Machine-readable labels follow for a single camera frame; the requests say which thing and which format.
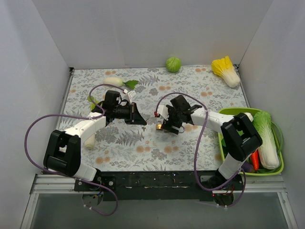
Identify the toy bok choy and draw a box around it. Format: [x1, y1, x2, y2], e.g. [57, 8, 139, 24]
[245, 113, 254, 122]

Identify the green toy napa cabbage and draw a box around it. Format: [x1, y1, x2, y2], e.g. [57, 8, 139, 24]
[253, 111, 280, 170]

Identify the purple toy eggplant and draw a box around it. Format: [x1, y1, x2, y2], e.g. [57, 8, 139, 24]
[241, 161, 255, 173]

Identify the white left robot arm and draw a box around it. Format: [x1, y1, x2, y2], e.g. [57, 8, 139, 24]
[43, 90, 147, 191]

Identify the large brass padlock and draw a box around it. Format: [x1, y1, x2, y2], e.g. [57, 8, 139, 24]
[178, 125, 185, 133]

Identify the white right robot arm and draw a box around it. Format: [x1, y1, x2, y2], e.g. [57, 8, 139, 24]
[154, 93, 263, 190]

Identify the white toy radish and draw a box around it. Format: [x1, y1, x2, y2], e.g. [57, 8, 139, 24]
[103, 77, 139, 89]

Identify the green toy celery stalk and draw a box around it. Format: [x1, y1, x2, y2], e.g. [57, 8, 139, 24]
[84, 96, 99, 150]

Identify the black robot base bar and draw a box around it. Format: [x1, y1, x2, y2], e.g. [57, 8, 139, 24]
[73, 168, 246, 202]

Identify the yellow toy napa cabbage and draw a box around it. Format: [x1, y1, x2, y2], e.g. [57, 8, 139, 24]
[211, 56, 240, 88]

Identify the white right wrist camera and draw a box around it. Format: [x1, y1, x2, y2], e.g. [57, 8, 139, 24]
[154, 105, 169, 121]

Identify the small brass padlock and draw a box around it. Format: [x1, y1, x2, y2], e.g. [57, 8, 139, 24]
[156, 120, 163, 130]

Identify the floral table mat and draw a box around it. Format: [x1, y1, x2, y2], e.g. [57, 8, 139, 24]
[57, 66, 246, 171]

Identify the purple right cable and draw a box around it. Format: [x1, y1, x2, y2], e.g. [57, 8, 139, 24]
[154, 92, 246, 208]

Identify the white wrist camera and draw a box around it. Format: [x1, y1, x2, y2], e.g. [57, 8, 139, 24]
[154, 105, 169, 121]
[123, 89, 137, 104]

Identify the orange toy carrot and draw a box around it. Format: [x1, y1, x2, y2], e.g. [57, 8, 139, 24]
[250, 149, 260, 171]

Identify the green plastic basket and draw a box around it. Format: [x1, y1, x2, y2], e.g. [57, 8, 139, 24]
[219, 107, 284, 176]

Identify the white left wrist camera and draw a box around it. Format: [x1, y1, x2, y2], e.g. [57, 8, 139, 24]
[123, 89, 137, 104]

